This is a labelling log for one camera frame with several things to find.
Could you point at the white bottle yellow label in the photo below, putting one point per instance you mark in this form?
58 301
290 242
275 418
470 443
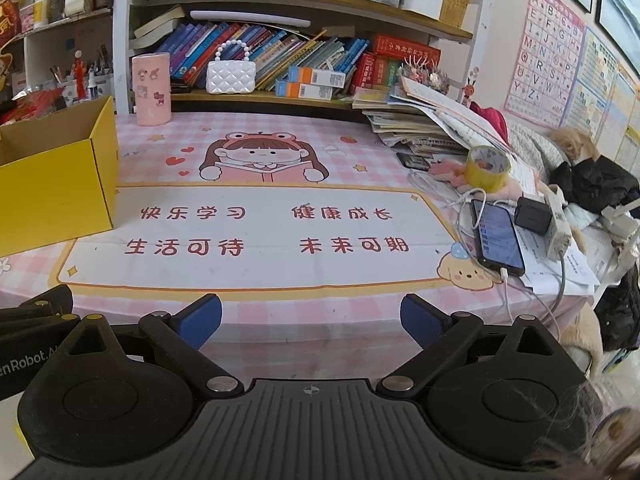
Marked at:
42 10

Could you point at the black charger block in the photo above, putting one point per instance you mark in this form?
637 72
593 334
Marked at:
532 215

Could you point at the white paper sheets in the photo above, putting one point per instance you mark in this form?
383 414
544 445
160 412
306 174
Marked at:
575 270

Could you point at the stack of papers and booklets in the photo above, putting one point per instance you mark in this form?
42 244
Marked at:
410 125

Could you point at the white shelf unit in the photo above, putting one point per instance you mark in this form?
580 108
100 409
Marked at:
120 60

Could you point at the yellow cardboard box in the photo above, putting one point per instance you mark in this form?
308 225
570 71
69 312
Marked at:
50 195

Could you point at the pink checked printed tablecloth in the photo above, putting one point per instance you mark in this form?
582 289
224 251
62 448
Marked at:
300 270

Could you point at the row of blue leaning books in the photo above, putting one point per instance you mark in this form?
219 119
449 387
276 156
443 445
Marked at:
280 55

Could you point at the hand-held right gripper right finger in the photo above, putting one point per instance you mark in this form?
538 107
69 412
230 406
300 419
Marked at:
422 322

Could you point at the red thick dictionaries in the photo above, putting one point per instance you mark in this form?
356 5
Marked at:
400 55

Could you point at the small black device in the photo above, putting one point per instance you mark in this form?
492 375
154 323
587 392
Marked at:
414 161

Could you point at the white organizer with brushes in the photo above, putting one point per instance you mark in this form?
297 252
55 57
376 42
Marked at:
100 85

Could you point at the pastel study chart poster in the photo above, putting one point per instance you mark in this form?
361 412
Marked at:
627 125
590 85

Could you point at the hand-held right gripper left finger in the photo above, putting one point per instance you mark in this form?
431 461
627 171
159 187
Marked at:
200 322

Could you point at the jeweled hair ornament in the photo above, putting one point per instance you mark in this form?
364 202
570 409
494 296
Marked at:
425 75

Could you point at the yellow packing tape roll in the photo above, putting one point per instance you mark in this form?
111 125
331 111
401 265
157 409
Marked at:
475 172

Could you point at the red paper sheets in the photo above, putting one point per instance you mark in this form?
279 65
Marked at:
35 105

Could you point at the white power strip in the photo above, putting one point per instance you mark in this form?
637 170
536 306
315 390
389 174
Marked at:
556 230

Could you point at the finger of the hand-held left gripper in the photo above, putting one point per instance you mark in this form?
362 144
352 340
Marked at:
35 326
55 301

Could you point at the white quilted pearl handbag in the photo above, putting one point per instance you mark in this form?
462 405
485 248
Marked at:
231 77

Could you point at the black bag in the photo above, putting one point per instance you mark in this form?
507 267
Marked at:
620 310

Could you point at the black smartphone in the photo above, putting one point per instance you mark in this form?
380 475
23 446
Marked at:
497 240

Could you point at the wooden bookshelf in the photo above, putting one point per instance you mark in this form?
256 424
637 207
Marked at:
300 2

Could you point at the red cloth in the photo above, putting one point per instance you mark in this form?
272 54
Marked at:
495 120

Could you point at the red gold festive decoration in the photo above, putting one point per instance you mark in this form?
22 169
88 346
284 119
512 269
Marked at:
7 15

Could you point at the black jacket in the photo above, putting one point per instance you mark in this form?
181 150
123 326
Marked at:
595 180

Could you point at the beige fluffy toy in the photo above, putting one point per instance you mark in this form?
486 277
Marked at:
575 142

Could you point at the white rolled paper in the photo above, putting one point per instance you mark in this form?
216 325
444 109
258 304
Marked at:
250 18

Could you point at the pink cylindrical cup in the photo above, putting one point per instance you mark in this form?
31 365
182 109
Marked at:
151 95

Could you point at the orange blue white carton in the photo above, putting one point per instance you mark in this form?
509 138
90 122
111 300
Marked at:
305 90
317 76

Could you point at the pink alphabet poster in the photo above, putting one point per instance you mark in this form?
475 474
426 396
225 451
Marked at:
545 50

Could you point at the thick lying books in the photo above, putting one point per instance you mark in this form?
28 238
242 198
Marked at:
160 27

